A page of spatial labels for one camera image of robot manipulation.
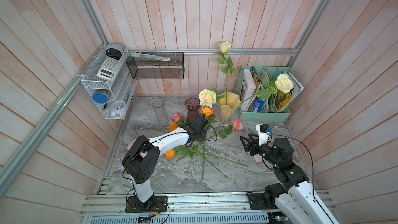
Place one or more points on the orange rose near vase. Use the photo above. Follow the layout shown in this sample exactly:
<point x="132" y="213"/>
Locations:
<point x="209" y="114"/>

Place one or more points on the pink rose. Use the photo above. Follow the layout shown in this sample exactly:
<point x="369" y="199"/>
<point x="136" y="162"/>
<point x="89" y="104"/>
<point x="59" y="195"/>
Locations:
<point x="178" y="118"/>
<point x="236" y="125"/>

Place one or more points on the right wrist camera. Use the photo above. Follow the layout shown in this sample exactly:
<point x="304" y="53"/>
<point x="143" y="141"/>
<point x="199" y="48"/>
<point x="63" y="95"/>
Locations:
<point x="264" y="133"/>

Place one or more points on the white desk calculator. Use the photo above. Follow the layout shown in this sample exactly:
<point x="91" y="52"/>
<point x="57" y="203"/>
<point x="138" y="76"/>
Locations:
<point x="109" y="69"/>

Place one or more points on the yellow magazine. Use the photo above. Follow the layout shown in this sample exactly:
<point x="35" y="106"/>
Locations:
<point x="284" y="99"/>

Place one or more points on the purple glass vase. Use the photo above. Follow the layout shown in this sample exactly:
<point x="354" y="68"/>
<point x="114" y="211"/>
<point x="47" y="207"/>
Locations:
<point x="192" y="105"/>

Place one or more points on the round grey alarm clock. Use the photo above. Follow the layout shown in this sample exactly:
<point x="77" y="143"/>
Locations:
<point x="114" y="51"/>

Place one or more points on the mint green file organizer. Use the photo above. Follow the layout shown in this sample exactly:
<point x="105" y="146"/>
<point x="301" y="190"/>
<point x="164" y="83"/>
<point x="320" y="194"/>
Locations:
<point x="274" y="115"/>

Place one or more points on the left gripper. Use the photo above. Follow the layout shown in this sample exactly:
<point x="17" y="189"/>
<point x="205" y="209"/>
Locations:
<point x="202" y="138"/>

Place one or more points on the white wire shelf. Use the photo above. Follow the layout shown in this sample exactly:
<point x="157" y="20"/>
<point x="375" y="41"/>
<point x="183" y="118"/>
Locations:
<point x="122" y="88"/>

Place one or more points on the black wire basket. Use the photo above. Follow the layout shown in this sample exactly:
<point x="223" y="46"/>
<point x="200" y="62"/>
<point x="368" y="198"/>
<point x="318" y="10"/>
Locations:
<point x="141" y="69"/>

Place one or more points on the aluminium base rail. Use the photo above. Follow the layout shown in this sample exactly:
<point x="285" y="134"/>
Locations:
<point x="190" y="208"/>

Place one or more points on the blue lid jar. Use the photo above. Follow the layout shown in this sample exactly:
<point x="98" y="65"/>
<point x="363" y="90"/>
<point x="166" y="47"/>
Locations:
<point x="100" y="96"/>

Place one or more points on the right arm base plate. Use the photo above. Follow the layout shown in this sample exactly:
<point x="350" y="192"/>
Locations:
<point x="258" y="201"/>

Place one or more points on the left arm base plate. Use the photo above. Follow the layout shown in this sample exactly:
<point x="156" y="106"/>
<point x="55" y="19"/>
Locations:
<point x="155" y="204"/>

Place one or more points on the yellow ruffled vase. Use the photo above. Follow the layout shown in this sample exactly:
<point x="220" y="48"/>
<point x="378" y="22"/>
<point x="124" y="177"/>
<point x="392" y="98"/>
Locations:
<point x="228" y="105"/>

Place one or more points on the white mug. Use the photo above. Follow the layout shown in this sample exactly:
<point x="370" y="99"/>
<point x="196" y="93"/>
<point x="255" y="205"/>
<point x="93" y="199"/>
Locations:
<point x="117" y="108"/>

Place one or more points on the clear glass vase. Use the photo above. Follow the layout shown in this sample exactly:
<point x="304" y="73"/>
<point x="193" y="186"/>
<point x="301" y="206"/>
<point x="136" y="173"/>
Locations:
<point x="160" y="111"/>

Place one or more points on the white book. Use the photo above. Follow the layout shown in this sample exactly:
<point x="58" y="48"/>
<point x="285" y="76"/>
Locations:
<point x="248" y="89"/>

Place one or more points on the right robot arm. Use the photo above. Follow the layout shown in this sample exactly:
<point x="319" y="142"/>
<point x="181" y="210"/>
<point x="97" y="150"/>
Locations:
<point x="294" y="195"/>

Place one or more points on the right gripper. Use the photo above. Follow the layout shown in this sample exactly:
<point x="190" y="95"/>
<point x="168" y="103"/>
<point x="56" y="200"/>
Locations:
<point x="254" y="143"/>

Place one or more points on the blue folder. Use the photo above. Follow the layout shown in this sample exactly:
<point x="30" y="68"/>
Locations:
<point x="260" y="106"/>

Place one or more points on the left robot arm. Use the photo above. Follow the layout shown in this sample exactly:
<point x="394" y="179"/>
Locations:
<point x="142" y="157"/>

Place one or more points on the paper strip on basket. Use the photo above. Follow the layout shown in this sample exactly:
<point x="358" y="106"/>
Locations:
<point x="148" y="56"/>

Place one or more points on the orange rose lower left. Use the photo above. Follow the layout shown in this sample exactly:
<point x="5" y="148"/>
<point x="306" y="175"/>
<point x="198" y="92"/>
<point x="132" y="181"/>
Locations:
<point x="192" y="153"/>

